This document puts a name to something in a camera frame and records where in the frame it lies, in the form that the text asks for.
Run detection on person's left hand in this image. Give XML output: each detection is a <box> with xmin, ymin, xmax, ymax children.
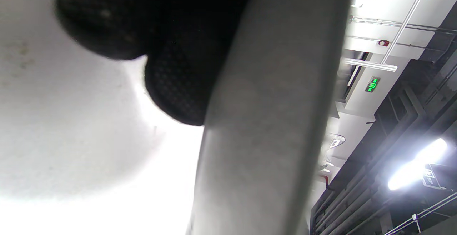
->
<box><xmin>54</xmin><ymin>0</ymin><xmax>261</xmax><ymax>126</ymax></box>

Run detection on grey plate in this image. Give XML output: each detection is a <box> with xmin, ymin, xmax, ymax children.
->
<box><xmin>186</xmin><ymin>0</ymin><xmax>354</xmax><ymax>235</ymax></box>

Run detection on grey ceiling conduit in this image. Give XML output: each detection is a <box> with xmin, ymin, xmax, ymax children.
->
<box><xmin>350</xmin><ymin>15</ymin><xmax>457</xmax><ymax>34</ymax></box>

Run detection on round white ceiling disc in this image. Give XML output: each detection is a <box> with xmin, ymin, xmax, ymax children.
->
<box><xmin>327</xmin><ymin>133</ymin><xmax>346</xmax><ymax>150</ymax></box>

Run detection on green exit sign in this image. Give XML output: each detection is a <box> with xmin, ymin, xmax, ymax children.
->
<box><xmin>365</xmin><ymin>76</ymin><xmax>381</xmax><ymax>93</ymax></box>

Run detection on white ceiling conduit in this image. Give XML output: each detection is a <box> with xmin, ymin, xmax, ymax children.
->
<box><xmin>380</xmin><ymin>0</ymin><xmax>427</xmax><ymax>66</ymax></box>

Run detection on dark ceiling ducts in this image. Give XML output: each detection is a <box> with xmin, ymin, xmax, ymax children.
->
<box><xmin>311</xmin><ymin>3</ymin><xmax>457</xmax><ymax>235</ymax></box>

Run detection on bright ceiling tube light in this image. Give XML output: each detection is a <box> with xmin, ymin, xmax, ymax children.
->
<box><xmin>387</xmin><ymin>138</ymin><xmax>448</xmax><ymax>191</ymax></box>

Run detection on black hanging sign box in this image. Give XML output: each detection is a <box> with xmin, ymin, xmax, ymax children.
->
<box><xmin>421</xmin><ymin>164</ymin><xmax>457</xmax><ymax>191</ymax></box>

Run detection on white ceiling pipes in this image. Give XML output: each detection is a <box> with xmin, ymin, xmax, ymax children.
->
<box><xmin>384</xmin><ymin>192</ymin><xmax>457</xmax><ymax>235</ymax></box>

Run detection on white ceiling rail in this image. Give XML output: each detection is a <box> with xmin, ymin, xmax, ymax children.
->
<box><xmin>341</xmin><ymin>57</ymin><xmax>398</xmax><ymax>73</ymax></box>

